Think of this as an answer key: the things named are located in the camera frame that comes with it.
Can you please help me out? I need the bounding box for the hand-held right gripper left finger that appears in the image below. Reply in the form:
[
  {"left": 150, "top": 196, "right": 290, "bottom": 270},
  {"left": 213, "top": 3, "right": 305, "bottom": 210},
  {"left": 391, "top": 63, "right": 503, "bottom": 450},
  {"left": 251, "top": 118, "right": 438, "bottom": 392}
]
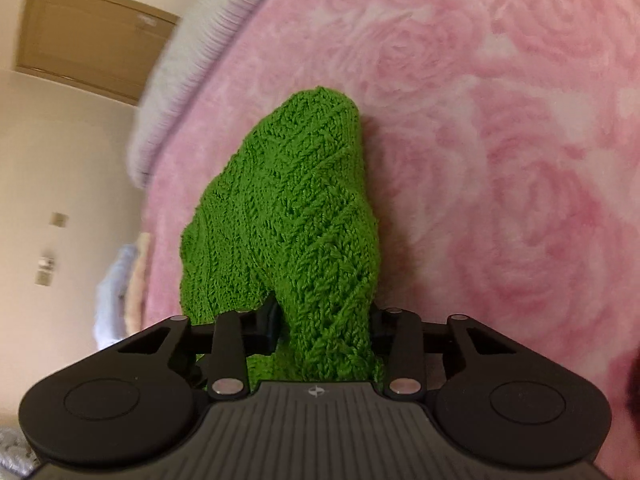
[{"left": 119, "top": 292, "right": 282, "bottom": 401}]

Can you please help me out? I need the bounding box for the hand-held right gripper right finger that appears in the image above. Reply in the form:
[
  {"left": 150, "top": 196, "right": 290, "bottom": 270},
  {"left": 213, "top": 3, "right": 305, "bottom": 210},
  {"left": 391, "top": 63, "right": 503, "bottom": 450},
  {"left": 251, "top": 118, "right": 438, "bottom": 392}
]
[{"left": 370, "top": 306, "right": 522, "bottom": 401}]

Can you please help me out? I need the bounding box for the green knitted sweater vest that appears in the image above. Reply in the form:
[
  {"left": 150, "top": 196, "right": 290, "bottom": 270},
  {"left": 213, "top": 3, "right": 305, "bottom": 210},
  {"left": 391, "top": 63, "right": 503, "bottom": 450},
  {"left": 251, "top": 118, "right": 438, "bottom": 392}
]
[{"left": 179, "top": 86, "right": 387, "bottom": 394}]

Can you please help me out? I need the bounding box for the light blue folded towel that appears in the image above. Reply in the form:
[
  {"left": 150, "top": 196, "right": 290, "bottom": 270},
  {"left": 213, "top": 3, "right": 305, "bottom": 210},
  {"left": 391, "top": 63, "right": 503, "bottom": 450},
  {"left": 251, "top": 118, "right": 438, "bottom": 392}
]
[{"left": 93, "top": 243, "right": 140, "bottom": 352}]

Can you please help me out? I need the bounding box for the wooden door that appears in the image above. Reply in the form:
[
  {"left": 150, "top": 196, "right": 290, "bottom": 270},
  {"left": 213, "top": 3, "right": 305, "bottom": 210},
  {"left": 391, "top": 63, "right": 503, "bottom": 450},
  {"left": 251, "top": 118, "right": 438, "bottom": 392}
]
[{"left": 14, "top": 0, "right": 182, "bottom": 107}]

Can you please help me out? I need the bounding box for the pink rose print blanket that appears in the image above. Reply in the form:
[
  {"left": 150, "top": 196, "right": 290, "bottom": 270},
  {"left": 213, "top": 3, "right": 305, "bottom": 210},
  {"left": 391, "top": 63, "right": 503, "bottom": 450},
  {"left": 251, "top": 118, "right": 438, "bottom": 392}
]
[{"left": 136, "top": 0, "right": 640, "bottom": 480}]

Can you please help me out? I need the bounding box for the peach folded towel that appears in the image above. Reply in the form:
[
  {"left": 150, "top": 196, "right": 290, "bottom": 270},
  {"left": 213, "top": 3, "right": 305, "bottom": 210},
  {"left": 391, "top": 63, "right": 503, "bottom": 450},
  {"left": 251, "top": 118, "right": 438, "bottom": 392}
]
[{"left": 124, "top": 231, "right": 153, "bottom": 333}]

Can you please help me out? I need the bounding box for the grey fuzzy cloth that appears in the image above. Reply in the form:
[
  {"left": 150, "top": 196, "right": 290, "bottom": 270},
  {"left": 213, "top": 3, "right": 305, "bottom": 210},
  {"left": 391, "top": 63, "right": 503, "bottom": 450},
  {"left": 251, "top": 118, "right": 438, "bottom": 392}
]
[{"left": 0, "top": 424, "right": 40, "bottom": 480}]

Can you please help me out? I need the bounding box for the white wall outlet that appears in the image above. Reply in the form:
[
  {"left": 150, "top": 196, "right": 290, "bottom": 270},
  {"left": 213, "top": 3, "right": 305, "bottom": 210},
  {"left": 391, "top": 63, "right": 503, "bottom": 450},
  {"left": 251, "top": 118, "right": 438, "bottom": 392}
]
[{"left": 34, "top": 255, "right": 56, "bottom": 287}]

